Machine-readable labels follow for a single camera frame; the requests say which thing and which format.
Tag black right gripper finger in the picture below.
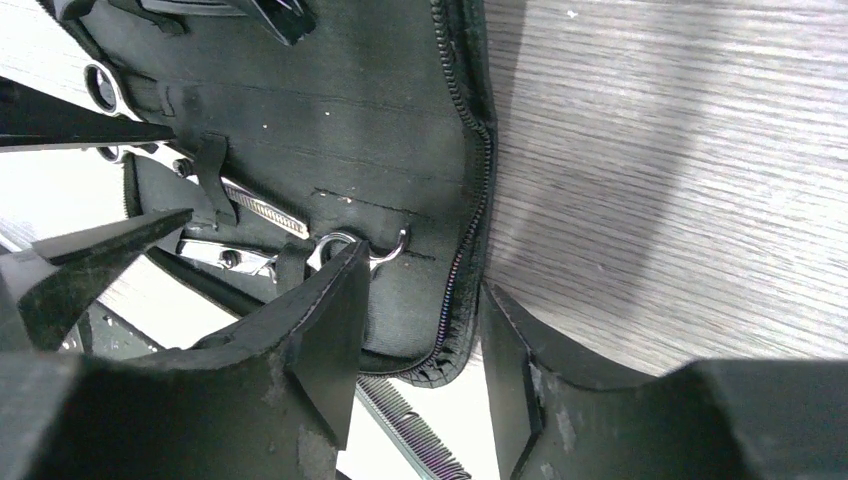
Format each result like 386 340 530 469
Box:
1 209 193 352
478 283 847 479
1 78 175 153
1 241 370 479

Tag silver hair scissors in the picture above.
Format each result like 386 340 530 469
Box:
83 60 310 240

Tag black comb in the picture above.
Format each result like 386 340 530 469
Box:
355 376 472 480

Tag silver thinning scissors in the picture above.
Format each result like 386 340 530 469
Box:
176 227 410 284

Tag black hair clip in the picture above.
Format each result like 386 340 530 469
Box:
39 1 317 46

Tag black tool pouch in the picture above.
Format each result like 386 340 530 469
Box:
47 1 497 388

